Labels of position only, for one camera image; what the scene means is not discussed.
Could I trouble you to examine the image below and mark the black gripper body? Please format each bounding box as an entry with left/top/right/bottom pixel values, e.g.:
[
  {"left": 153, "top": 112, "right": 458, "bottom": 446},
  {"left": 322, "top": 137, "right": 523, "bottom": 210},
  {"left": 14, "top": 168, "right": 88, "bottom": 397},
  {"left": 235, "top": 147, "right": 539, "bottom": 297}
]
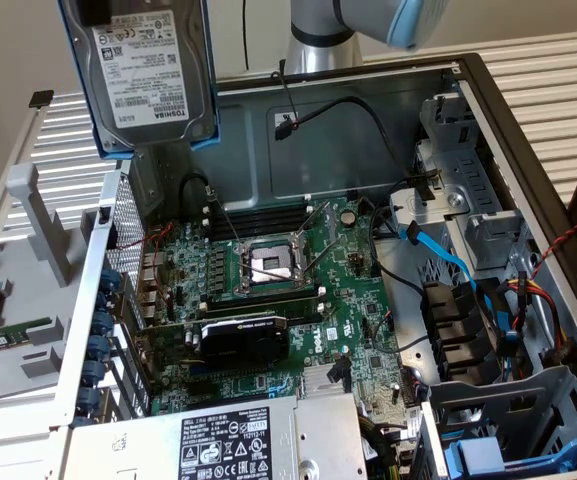
[{"left": 75, "top": 0, "right": 113, "bottom": 27}]

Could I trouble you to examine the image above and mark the hard disk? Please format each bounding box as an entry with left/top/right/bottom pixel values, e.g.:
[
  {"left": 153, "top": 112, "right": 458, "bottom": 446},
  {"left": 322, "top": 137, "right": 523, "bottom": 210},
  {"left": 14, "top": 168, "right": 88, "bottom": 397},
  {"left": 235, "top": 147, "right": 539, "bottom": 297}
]
[{"left": 57, "top": 0, "right": 222, "bottom": 161}]

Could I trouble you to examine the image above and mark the blue SATA wire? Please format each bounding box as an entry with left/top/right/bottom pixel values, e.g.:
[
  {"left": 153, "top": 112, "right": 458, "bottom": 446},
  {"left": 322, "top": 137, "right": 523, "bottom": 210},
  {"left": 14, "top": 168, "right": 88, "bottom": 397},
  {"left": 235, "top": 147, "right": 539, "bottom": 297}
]
[{"left": 404, "top": 223, "right": 519, "bottom": 361}]

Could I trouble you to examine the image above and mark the coloured power wire bundle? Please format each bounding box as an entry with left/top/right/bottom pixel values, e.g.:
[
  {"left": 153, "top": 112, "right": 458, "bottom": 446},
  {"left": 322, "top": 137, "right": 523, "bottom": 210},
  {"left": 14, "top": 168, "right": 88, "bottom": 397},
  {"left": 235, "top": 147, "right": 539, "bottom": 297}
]
[{"left": 497, "top": 272, "right": 577, "bottom": 369}]

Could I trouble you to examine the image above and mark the blue plastic disk carrier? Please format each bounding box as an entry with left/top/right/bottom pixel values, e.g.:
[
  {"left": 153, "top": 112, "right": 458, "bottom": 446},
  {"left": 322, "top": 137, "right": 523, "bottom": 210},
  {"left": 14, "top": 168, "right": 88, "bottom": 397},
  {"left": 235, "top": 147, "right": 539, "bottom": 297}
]
[{"left": 437, "top": 424, "right": 577, "bottom": 474}]

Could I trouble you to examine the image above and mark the open metal PC case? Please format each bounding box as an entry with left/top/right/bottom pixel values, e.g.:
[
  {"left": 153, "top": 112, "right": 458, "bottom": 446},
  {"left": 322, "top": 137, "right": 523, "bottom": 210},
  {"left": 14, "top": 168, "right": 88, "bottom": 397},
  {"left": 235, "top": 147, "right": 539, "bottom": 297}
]
[{"left": 50, "top": 52, "right": 577, "bottom": 480}]

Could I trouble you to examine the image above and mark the thin steel locking lever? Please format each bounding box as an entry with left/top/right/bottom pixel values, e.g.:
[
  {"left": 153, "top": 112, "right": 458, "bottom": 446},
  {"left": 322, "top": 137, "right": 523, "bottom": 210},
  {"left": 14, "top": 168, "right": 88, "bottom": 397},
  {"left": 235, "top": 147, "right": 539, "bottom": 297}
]
[
  {"left": 301, "top": 243, "right": 339, "bottom": 279},
  {"left": 295, "top": 199, "right": 333, "bottom": 237},
  {"left": 207, "top": 185, "right": 243, "bottom": 250}
]

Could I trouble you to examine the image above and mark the black RAM slot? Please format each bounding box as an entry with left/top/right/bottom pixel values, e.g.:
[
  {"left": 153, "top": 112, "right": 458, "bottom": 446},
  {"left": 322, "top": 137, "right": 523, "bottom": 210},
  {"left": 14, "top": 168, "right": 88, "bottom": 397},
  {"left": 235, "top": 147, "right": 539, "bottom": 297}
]
[
  {"left": 202, "top": 210, "right": 315, "bottom": 240},
  {"left": 201, "top": 199, "right": 314, "bottom": 227}
]

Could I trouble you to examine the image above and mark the open CPU socket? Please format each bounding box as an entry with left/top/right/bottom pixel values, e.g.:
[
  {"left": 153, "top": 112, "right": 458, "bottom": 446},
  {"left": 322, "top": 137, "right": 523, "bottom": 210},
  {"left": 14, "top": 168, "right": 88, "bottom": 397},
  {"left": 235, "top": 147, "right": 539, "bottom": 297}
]
[{"left": 232, "top": 234, "right": 319, "bottom": 296}]

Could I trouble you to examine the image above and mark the grey plastic parts rack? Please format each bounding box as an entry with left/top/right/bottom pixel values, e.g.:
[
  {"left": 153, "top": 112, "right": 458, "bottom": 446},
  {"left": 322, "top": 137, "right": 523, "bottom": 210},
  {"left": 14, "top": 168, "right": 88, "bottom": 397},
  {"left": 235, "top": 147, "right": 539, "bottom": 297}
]
[{"left": 0, "top": 162, "right": 104, "bottom": 409}]

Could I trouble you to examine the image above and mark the installed green RAM stick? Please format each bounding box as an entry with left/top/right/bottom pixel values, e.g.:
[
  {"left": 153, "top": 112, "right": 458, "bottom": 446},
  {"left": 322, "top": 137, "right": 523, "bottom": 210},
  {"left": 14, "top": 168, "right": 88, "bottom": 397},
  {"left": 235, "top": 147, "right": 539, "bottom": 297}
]
[{"left": 205, "top": 292, "right": 322, "bottom": 314}]

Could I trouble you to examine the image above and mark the black graphics card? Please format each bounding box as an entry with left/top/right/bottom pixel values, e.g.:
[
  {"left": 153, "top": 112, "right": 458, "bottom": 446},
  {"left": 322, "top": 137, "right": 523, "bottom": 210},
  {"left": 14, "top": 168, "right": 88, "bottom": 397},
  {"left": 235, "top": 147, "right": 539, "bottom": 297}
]
[{"left": 135, "top": 314, "right": 319, "bottom": 371}]

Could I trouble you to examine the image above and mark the green Dell motherboard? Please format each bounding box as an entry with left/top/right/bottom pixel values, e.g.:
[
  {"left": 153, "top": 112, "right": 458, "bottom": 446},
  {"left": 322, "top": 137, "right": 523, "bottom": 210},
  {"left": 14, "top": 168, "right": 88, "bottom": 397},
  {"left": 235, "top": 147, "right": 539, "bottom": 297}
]
[{"left": 137, "top": 194, "right": 429, "bottom": 451}]

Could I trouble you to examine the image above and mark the silver chipset heatsink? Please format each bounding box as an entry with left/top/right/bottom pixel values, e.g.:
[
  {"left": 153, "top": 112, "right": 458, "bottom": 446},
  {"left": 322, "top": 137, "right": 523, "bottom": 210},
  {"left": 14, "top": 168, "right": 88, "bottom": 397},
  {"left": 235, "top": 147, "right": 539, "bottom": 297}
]
[{"left": 301, "top": 367, "right": 354, "bottom": 399}]

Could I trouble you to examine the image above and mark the grey power supply unit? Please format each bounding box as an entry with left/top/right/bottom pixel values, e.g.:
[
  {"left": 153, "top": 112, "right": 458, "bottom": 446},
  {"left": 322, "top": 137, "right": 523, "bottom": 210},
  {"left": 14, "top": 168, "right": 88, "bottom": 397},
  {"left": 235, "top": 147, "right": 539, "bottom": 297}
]
[{"left": 67, "top": 392, "right": 369, "bottom": 480}]

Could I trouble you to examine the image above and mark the thin black cable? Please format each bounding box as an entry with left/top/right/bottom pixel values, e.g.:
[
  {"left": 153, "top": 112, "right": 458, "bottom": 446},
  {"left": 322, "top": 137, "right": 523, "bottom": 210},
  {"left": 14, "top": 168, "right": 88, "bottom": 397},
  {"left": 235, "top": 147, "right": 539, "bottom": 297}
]
[{"left": 240, "top": 0, "right": 250, "bottom": 71}]

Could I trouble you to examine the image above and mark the black wire with plug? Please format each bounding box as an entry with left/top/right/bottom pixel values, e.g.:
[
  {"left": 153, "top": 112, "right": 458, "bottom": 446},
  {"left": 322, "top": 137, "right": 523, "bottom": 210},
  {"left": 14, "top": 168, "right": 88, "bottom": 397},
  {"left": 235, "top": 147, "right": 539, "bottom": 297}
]
[{"left": 273, "top": 96, "right": 439, "bottom": 201}]

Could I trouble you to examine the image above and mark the black SATA wire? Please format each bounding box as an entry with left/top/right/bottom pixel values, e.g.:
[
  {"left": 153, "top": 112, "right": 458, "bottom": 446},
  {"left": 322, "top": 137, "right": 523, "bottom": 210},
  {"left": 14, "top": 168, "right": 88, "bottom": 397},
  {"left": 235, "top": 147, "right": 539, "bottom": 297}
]
[{"left": 328, "top": 355, "right": 353, "bottom": 393}]

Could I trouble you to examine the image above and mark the yellow black braided wire bundle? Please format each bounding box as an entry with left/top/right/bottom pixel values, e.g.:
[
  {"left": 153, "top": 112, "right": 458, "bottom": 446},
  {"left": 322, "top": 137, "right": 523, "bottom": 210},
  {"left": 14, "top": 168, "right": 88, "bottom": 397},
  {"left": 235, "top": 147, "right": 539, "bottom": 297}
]
[{"left": 359, "top": 415, "right": 409, "bottom": 480}]

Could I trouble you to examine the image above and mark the red black twisted wire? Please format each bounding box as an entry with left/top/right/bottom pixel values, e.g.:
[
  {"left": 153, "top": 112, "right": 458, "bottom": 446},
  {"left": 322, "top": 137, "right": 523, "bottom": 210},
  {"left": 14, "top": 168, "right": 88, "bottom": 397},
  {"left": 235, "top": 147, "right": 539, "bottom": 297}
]
[{"left": 530, "top": 224, "right": 577, "bottom": 281}]

